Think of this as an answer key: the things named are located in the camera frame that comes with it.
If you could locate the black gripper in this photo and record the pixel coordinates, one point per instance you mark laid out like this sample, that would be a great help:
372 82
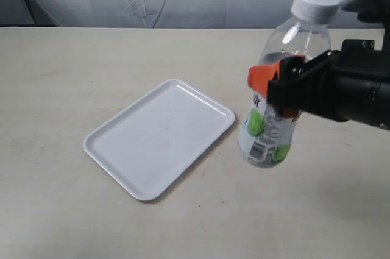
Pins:
352 85

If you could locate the clear plastic bottle white cap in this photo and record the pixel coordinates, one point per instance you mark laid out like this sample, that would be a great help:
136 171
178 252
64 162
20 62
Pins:
265 142

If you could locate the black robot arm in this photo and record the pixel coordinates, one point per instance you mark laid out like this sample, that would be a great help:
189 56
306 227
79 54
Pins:
351 84

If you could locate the white rectangular plastic tray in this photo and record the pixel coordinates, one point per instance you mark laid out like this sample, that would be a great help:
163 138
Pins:
147 146

